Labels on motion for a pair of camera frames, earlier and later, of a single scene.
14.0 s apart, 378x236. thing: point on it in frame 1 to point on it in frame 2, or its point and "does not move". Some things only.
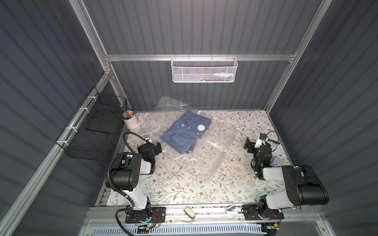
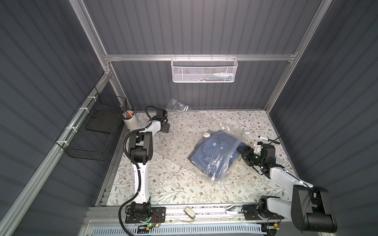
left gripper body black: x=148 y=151 to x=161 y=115
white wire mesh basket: x=204 y=70 does not move
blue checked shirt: x=184 y=132 to x=214 y=153
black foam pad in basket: x=103 y=120 does not move
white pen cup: x=130 y=120 does not move
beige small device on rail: x=190 y=213 does not move
